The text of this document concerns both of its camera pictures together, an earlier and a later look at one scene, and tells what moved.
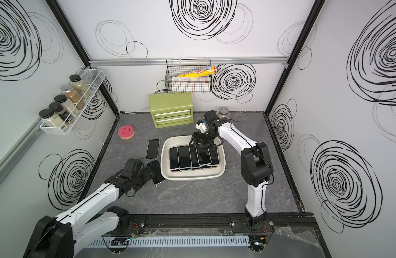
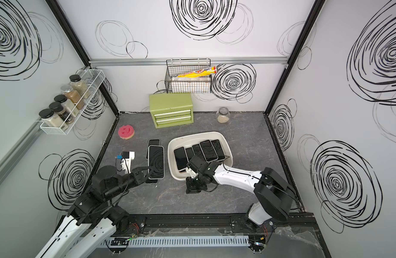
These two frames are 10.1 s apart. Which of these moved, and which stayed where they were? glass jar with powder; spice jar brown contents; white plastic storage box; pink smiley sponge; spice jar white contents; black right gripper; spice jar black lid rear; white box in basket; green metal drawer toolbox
Moved: white plastic storage box; black right gripper
Stayed: green metal drawer toolbox; glass jar with powder; spice jar white contents; pink smiley sponge; spice jar black lid rear; white box in basket; spice jar brown contents
